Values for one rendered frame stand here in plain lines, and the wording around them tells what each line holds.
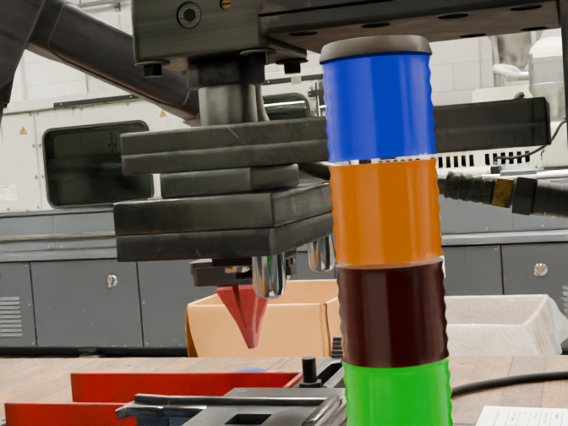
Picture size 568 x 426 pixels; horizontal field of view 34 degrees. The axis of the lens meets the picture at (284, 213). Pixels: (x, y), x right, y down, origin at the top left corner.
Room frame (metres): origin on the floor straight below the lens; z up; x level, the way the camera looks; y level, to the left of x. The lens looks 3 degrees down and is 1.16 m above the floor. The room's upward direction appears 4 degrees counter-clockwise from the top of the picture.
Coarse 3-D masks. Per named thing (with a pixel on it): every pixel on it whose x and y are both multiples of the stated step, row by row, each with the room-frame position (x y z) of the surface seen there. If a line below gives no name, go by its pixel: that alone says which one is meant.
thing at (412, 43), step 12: (372, 36) 0.31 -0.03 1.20; (384, 36) 0.31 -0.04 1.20; (396, 36) 0.31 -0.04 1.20; (408, 36) 0.31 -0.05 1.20; (420, 36) 0.32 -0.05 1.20; (324, 48) 0.32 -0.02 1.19; (336, 48) 0.31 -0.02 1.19; (348, 48) 0.31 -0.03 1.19; (360, 48) 0.31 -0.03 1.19; (372, 48) 0.31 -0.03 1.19; (384, 48) 0.31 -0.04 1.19; (396, 48) 0.31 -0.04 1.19; (408, 48) 0.31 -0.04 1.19; (420, 48) 0.31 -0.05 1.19; (324, 60) 0.32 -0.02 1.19; (336, 60) 0.32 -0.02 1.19
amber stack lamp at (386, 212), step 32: (416, 160) 0.33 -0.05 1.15; (352, 192) 0.31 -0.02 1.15; (384, 192) 0.31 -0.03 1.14; (416, 192) 0.31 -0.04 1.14; (352, 224) 0.31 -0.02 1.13; (384, 224) 0.31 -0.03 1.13; (416, 224) 0.31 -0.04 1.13; (352, 256) 0.31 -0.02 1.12; (384, 256) 0.31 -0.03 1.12; (416, 256) 0.31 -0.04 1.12
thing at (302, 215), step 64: (192, 64) 0.60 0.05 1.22; (192, 128) 0.58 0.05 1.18; (256, 128) 0.56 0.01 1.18; (320, 128) 0.55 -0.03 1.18; (448, 128) 0.53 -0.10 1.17; (512, 128) 0.52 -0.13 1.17; (192, 192) 0.57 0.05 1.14; (256, 192) 0.54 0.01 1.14; (320, 192) 0.62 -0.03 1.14; (128, 256) 0.55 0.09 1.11; (192, 256) 0.54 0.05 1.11; (256, 256) 0.53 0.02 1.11; (320, 256) 0.66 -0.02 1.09
